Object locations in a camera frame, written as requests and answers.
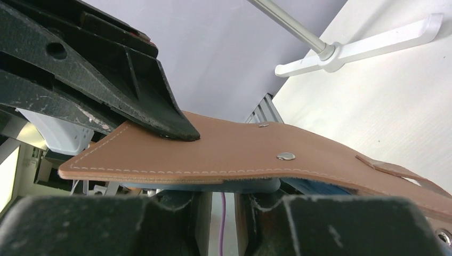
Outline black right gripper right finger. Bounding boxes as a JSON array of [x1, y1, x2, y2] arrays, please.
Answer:
[[236, 191, 445, 255]]

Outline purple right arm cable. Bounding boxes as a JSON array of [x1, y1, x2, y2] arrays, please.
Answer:
[[219, 192, 227, 256]]

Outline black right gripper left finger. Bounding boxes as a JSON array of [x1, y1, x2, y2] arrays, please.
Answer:
[[1, 190, 201, 255]]

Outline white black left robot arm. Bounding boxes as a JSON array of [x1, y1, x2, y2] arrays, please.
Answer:
[[1, 1, 200, 156]]

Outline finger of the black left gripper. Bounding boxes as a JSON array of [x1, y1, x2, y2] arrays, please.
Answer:
[[1, 70, 117, 134], [1, 1, 200, 141]]

